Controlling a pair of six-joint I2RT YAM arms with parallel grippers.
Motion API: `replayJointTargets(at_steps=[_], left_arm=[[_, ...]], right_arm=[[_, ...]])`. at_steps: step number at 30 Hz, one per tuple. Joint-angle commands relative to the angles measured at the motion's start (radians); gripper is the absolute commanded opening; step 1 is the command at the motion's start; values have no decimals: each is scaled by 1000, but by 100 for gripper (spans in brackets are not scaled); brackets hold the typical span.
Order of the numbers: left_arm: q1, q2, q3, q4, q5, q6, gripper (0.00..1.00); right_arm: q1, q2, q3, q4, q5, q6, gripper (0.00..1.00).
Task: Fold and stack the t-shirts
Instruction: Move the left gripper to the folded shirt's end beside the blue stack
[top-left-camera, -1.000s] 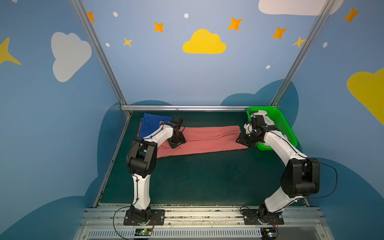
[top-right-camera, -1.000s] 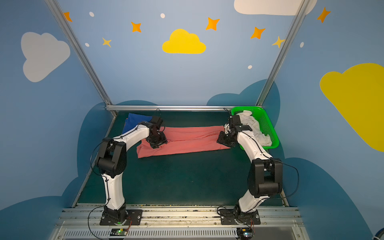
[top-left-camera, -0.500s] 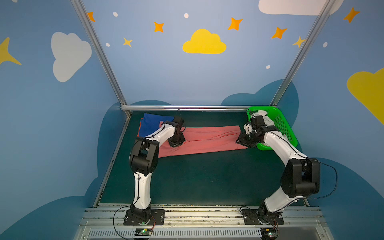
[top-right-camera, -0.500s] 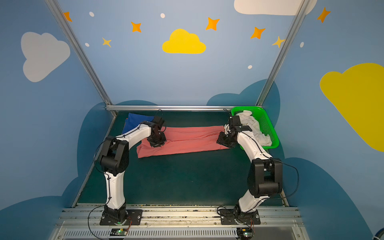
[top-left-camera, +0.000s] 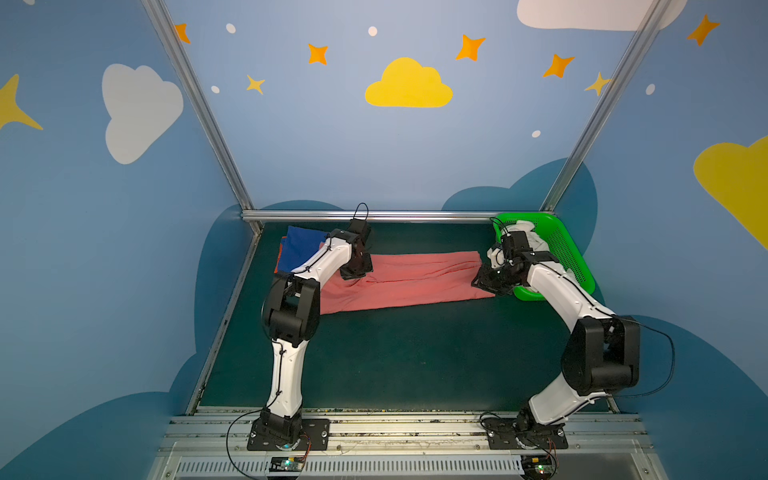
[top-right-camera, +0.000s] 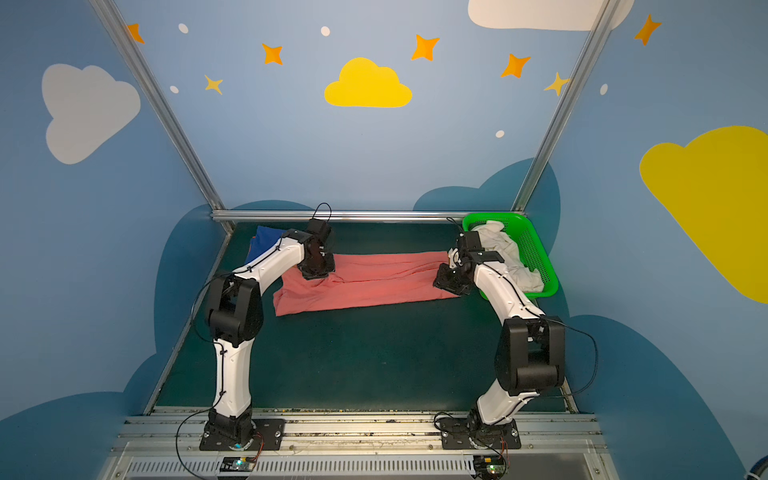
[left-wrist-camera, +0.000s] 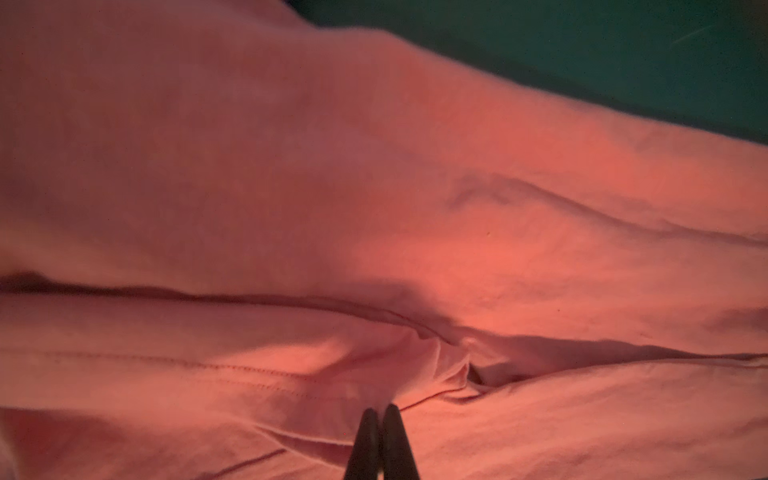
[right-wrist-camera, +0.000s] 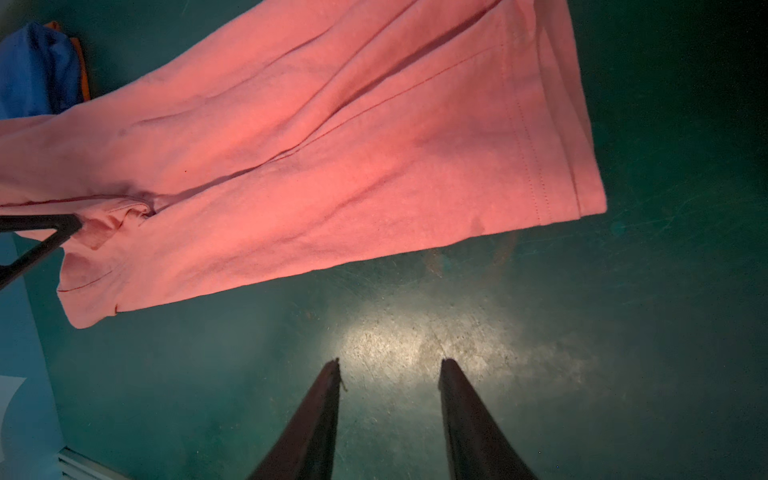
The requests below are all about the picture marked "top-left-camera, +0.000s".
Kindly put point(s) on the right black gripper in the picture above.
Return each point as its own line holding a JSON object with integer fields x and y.
{"x": 492, "y": 279}

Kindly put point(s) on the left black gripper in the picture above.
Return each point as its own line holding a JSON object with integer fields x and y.
{"x": 357, "y": 267}

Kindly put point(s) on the pink t shirt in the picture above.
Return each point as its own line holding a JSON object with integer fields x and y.
{"x": 406, "y": 280}

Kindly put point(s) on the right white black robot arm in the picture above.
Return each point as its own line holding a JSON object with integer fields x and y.
{"x": 601, "y": 356}

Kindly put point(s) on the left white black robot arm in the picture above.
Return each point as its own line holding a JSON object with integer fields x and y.
{"x": 291, "y": 313}

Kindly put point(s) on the white grey t shirt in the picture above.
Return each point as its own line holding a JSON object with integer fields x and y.
{"x": 536, "y": 241}

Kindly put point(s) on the folded blue t shirt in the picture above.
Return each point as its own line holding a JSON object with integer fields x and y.
{"x": 300, "y": 245}

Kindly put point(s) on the green plastic basket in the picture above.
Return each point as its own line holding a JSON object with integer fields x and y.
{"x": 552, "y": 231}

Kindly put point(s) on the folded orange t shirt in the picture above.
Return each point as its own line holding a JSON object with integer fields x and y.
{"x": 279, "y": 256}

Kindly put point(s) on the right circuit board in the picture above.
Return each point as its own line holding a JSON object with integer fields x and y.
{"x": 538, "y": 467}

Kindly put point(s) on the left green circuit board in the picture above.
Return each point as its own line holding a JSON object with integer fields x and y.
{"x": 286, "y": 465}

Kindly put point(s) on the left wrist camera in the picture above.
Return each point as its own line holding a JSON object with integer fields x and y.
{"x": 359, "y": 227}

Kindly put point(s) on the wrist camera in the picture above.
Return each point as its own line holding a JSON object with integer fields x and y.
{"x": 509, "y": 249}
{"x": 359, "y": 227}

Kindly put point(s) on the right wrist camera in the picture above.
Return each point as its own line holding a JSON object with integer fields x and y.
{"x": 509, "y": 249}

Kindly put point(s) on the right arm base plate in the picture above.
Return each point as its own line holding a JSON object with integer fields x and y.
{"x": 504, "y": 433}

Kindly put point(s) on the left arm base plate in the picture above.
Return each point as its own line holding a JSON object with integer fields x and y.
{"x": 289, "y": 435}

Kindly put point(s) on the aluminium rail base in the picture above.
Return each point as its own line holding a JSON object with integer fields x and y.
{"x": 403, "y": 445}

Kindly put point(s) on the right aluminium frame post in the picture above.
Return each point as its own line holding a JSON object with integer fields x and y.
{"x": 637, "y": 49}

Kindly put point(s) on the aluminium frame post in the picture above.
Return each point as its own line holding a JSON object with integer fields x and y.
{"x": 637, "y": 49}
{"x": 161, "y": 21}

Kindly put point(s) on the left aluminium frame post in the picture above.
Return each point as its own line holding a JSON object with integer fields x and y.
{"x": 161, "y": 21}

